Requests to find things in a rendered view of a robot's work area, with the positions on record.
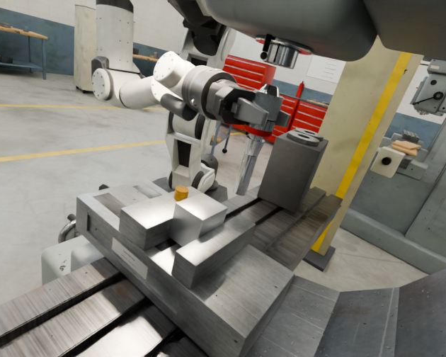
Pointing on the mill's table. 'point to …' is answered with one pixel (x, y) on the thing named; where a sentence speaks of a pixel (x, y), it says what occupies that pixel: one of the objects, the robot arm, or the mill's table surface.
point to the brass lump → (180, 193)
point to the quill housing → (303, 23)
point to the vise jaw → (150, 219)
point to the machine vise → (192, 272)
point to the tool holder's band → (258, 132)
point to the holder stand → (292, 168)
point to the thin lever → (265, 47)
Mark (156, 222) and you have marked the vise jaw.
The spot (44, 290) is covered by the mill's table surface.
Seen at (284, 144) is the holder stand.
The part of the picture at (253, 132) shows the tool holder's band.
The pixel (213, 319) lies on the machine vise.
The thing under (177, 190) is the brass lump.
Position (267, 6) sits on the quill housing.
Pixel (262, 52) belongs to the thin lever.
